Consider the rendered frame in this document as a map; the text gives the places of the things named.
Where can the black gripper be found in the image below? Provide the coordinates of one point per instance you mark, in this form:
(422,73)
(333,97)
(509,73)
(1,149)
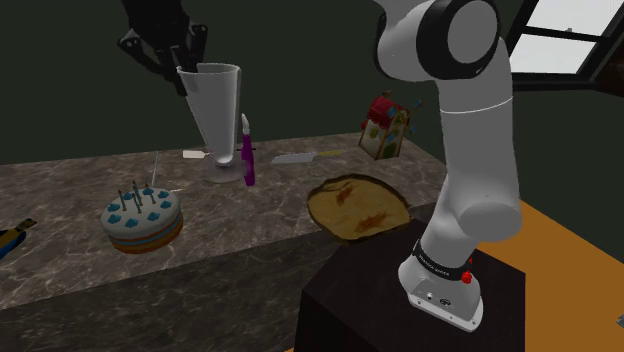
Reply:
(153,22)

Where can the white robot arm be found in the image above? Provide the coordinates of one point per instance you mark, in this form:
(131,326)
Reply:
(475,146)

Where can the tall grey cone vase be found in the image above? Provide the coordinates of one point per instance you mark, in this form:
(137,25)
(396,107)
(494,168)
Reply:
(217,112)

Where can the small white spatula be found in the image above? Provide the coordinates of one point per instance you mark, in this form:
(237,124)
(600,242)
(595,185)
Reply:
(193,154)

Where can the purple pen with white tip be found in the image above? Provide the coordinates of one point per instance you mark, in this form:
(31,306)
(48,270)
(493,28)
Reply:
(248,156)

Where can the white cake with candles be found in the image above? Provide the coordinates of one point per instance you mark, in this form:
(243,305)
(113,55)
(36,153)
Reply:
(141,226)

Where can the red-roofed toy birdhouse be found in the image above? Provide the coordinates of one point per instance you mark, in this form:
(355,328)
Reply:
(385,131)

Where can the blue and yellow tool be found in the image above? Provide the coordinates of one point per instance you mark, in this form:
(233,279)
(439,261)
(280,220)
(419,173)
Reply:
(10,239)

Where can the dark robot stand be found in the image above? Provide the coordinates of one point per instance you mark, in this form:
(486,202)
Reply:
(360,302)

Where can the dark-framed window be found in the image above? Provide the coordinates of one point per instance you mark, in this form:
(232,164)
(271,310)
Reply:
(556,53)

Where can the small grey object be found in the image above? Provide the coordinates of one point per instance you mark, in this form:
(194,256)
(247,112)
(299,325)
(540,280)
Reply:
(621,321)

